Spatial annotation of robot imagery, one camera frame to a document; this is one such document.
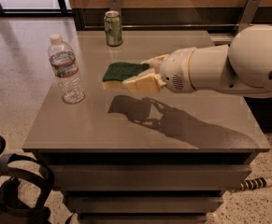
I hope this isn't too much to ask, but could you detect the metal wall bracket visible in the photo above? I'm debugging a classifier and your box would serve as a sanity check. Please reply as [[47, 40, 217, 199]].
[[107, 0, 122, 15], [234, 0, 262, 35]]

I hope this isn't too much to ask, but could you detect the clear plastic water bottle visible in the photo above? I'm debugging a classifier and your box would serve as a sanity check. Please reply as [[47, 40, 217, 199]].
[[48, 34, 85, 105]]

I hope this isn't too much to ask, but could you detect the green and yellow sponge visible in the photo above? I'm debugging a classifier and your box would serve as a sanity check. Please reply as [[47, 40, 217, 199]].
[[102, 62, 150, 90]]

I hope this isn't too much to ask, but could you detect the black backpack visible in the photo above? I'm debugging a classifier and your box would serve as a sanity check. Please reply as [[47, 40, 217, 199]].
[[0, 154, 54, 224]]

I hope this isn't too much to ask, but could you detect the right metal wall bracket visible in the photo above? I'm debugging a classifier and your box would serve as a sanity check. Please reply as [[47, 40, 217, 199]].
[[234, 0, 262, 35]]

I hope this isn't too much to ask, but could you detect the black and white striped cable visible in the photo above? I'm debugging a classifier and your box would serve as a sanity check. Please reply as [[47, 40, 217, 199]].
[[228, 175, 272, 193]]

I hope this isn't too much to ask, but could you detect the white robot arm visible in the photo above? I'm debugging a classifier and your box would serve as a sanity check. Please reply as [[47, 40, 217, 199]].
[[122, 25, 272, 98]]

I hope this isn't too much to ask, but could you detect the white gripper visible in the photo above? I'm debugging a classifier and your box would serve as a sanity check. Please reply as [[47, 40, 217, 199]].
[[122, 48, 195, 93]]

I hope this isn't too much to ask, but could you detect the grey drawer cabinet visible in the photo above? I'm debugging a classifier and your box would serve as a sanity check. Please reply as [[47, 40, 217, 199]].
[[23, 32, 269, 224]]

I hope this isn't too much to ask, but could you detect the left metal wall bracket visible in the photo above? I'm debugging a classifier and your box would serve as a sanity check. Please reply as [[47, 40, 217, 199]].
[[107, 0, 122, 15]]

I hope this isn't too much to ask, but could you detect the green soda can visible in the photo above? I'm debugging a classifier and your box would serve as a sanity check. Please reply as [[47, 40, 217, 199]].
[[104, 10, 122, 47]]

